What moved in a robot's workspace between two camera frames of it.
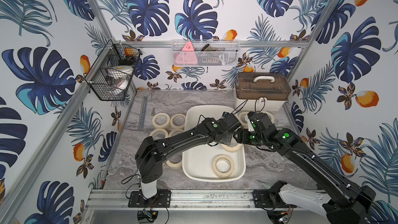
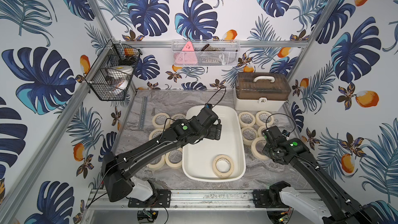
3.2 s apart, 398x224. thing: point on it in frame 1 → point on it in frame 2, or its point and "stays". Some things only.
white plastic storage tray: x=197 y=163 stays
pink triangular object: x=187 y=56 stays
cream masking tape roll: x=158 y=134 stays
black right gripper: x=241 y=136 → x=265 y=150
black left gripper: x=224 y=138 → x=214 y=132
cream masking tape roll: x=220 y=175 stays
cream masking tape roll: x=161 y=120 stays
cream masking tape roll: x=175 y=162 stays
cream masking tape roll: x=231 y=149 → x=254 y=150
